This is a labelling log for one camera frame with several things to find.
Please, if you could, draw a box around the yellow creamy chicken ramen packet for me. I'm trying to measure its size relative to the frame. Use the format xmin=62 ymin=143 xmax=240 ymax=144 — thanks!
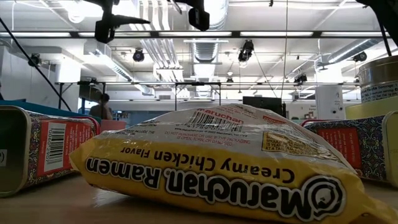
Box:
xmin=68 ymin=104 xmax=398 ymax=224

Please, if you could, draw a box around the round metal spice tin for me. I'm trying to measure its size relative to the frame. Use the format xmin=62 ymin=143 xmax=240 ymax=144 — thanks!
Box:
xmin=357 ymin=55 xmax=398 ymax=104

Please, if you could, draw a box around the patterned tin with red lid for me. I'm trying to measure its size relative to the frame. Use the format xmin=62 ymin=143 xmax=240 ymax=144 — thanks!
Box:
xmin=0 ymin=105 xmax=101 ymax=198
xmin=303 ymin=110 xmax=398 ymax=189

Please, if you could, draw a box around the black beam with light strips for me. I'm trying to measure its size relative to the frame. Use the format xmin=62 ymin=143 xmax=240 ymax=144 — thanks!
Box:
xmin=0 ymin=30 xmax=389 ymax=39

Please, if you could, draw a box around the person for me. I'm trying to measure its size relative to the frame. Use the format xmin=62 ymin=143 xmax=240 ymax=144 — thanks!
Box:
xmin=89 ymin=93 xmax=113 ymax=121

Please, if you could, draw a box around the pink bowl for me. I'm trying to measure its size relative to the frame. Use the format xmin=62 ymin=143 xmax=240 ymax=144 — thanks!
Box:
xmin=99 ymin=119 xmax=127 ymax=133

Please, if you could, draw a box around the dark teal plastic tray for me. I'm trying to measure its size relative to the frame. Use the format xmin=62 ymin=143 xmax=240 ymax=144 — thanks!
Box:
xmin=0 ymin=99 xmax=94 ymax=119

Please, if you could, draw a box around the black monitor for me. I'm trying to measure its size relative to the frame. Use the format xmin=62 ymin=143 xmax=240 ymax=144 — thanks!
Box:
xmin=243 ymin=96 xmax=287 ymax=119

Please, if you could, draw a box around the white pillar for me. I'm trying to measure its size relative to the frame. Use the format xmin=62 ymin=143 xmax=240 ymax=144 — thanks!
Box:
xmin=315 ymin=85 xmax=345 ymax=121

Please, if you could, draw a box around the yellow plastic tray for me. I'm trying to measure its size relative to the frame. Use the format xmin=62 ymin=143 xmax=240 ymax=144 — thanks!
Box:
xmin=345 ymin=96 xmax=398 ymax=121

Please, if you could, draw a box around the silver ribbed ventilation duct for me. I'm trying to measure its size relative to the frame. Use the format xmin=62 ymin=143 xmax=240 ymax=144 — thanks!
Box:
xmin=186 ymin=0 xmax=229 ymax=99

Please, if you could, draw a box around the black background rig frame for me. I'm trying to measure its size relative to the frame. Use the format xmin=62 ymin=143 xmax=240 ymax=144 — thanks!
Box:
xmin=57 ymin=81 xmax=222 ymax=121

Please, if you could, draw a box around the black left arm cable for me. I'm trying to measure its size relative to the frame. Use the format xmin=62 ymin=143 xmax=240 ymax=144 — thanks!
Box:
xmin=0 ymin=17 xmax=73 ymax=112

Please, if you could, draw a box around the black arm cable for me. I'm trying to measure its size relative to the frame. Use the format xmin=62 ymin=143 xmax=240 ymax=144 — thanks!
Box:
xmin=374 ymin=9 xmax=393 ymax=57
xmin=0 ymin=17 xmax=73 ymax=112

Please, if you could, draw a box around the thin hanging cable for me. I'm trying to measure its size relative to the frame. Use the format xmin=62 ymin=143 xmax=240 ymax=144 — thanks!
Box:
xmin=280 ymin=0 xmax=289 ymax=100

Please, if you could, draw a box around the smooth silver round duct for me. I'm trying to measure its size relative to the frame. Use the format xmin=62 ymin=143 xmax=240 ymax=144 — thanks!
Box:
xmin=326 ymin=37 xmax=386 ymax=63

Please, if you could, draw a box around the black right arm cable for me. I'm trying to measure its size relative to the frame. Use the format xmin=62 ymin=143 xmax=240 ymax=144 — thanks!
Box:
xmin=374 ymin=9 xmax=393 ymax=57

